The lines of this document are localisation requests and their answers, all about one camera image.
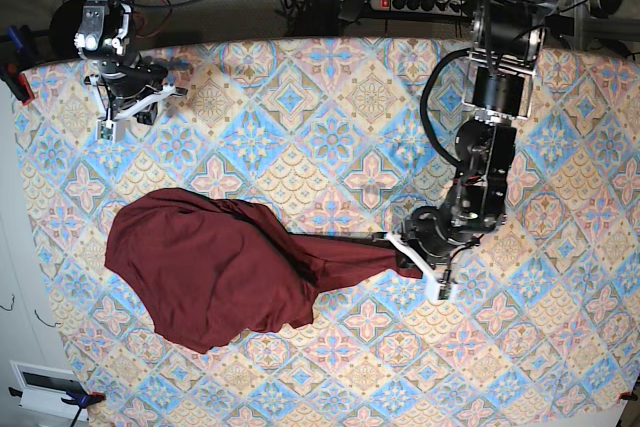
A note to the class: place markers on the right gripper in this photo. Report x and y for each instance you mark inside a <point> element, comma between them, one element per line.
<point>124,92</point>

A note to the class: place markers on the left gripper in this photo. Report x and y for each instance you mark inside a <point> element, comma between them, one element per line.
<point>428,231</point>

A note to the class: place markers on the maroon long-sleeve t-shirt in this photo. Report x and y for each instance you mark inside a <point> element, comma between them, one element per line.
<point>208,269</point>

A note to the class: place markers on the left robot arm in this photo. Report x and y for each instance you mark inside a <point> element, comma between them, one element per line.
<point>507,39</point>

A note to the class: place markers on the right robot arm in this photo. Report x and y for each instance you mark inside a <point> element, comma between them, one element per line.
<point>107,33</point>

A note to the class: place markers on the orange black clamp upper left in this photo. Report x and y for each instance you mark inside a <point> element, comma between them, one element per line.
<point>17,83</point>

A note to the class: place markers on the blue clamp upper left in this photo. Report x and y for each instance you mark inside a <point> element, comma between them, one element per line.
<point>26,49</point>

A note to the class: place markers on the blue clamp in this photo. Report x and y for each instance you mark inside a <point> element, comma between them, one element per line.
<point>26,49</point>
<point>75,399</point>

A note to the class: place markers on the patterned tile tablecloth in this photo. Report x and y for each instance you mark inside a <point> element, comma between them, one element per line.
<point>545,331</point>

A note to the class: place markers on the white power strip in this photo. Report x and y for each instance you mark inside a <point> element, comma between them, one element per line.
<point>437,7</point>

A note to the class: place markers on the orange clamp lower right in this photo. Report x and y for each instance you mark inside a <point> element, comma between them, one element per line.
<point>628,396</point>

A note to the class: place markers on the white floor outlet box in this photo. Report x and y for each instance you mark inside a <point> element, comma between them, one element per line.
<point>43,389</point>

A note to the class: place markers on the blue clamp lower left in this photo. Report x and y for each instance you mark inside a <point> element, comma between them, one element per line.
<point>75,399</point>

